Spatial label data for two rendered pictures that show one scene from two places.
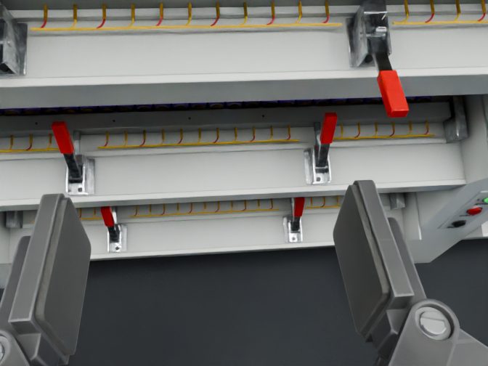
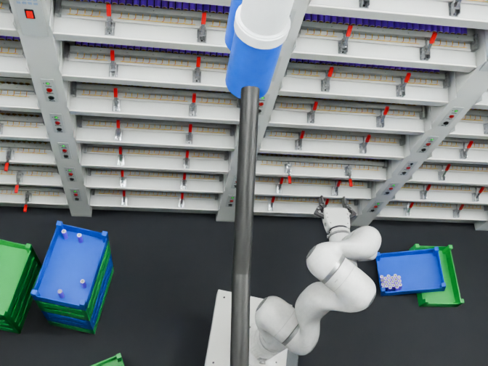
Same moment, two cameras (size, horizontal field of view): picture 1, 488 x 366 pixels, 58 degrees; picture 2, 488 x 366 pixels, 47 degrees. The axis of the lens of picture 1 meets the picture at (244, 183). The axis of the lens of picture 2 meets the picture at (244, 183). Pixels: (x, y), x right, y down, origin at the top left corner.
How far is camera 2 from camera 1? 2.15 m
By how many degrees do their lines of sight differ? 4
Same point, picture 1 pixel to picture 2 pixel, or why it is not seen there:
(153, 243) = (281, 209)
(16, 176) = (263, 187)
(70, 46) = (298, 168)
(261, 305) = (308, 234)
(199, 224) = (295, 204)
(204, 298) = (290, 231)
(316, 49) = (338, 172)
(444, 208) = (367, 205)
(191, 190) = (303, 194)
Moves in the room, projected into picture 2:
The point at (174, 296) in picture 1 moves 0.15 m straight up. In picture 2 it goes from (279, 229) to (286, 217)
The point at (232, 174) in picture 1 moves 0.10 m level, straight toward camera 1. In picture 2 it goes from (314, 191) to (314, 210)
